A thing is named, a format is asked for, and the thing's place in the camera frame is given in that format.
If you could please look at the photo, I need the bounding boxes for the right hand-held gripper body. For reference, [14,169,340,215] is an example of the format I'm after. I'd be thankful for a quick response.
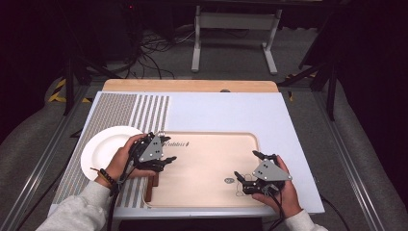
[242,153,293,196]

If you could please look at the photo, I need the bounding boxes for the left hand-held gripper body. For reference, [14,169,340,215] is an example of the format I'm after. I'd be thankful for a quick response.
[129,132,168,173]

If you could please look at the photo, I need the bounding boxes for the beige rectangular tray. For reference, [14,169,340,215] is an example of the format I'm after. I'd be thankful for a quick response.
[143,130,269,209]

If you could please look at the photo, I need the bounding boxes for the white round plate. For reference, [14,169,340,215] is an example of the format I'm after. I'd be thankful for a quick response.
[80,125,144,182]

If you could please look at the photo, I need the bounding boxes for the person's left hand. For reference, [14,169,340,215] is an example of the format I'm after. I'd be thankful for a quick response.
[94,134,158,190]

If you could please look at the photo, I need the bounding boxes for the person's right hand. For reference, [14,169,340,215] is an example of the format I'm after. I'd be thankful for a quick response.
[251,154,304,219]

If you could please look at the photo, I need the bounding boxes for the grey striped placemat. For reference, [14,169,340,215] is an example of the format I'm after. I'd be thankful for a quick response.
[52,92,171,209]

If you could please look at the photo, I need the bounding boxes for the wooden table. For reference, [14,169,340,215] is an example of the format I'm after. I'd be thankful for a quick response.
[101,79,279,94]

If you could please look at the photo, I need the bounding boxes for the yellow black floor tape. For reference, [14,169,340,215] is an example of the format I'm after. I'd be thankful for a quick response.
[47,78,93,104]
[286,72,318,102]

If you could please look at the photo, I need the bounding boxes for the person's dark lap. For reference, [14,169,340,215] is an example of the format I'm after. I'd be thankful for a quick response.
[117,218,265,231]

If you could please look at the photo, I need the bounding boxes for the black metal stand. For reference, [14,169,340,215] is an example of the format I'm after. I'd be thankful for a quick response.
[277,61,339,122]

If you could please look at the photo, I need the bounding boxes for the black tripod stand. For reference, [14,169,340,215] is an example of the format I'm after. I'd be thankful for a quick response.
[62,54,123,117]

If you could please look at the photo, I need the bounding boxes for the right hand-held gripper cable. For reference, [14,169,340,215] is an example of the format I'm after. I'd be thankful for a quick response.
[263,189,287,231]

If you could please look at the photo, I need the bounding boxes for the dark bead bracelet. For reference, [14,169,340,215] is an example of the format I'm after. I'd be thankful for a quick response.
[89,167,121,194]

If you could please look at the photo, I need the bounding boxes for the black floor cable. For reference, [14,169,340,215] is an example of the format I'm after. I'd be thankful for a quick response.
[319,194,351,231]

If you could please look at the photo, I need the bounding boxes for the aluminium floor rail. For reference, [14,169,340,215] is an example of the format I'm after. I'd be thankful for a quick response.
[0,86,94,231]
[312,90,388,231]

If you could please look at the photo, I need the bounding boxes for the tangle of black floor cables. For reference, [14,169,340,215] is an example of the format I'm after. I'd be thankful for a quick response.
[121,28,196,80]

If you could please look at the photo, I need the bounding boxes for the white metal stand frame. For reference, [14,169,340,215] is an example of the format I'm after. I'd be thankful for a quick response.
[191,4,283,76]

